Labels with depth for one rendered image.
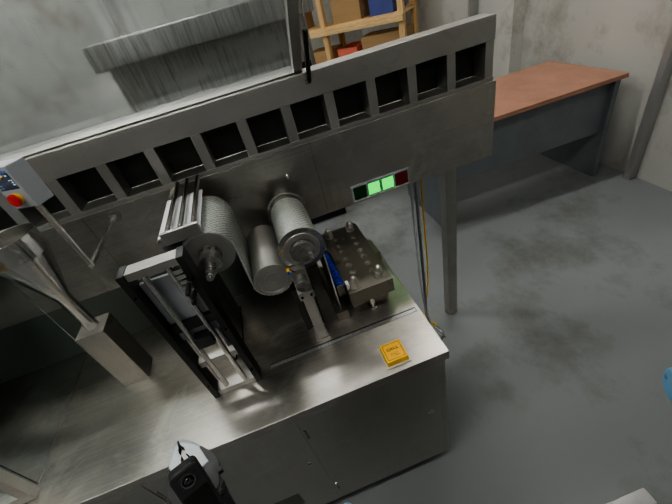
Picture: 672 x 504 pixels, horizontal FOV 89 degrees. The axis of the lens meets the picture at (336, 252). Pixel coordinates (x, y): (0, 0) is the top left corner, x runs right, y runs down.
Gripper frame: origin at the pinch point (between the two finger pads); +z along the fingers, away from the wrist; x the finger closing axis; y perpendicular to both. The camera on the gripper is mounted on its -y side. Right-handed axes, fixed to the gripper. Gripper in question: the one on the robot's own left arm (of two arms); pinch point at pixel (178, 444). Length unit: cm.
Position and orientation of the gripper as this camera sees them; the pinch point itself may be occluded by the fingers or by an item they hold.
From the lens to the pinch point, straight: 82.0
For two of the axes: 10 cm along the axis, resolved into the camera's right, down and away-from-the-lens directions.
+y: 1.2, 8.3, 5.4
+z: -6.4, -3.5, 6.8
